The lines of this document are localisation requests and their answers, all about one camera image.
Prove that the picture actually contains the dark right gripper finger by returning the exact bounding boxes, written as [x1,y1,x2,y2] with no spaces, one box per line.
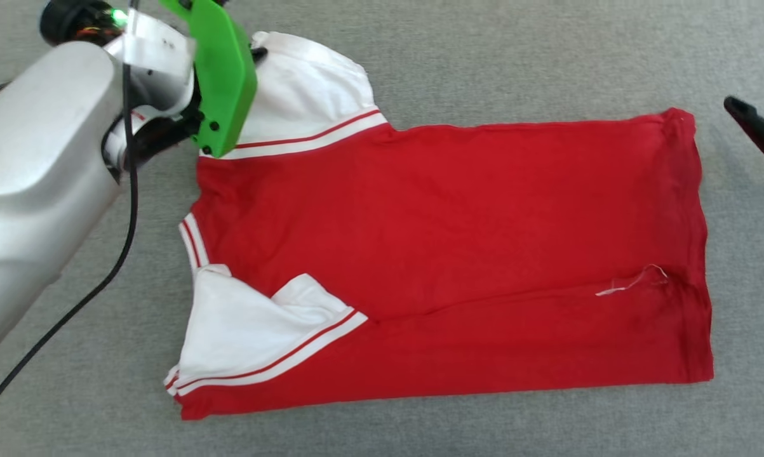
[723,95,764,177]

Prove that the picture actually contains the white arm label strap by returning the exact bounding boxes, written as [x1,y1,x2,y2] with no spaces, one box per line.
[105,10,198,118]

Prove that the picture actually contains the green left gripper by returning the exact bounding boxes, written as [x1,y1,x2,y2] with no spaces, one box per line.
[159,0,269,159]

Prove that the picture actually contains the red and white shirt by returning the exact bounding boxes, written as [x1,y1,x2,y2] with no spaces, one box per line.
[164,30,714,421]

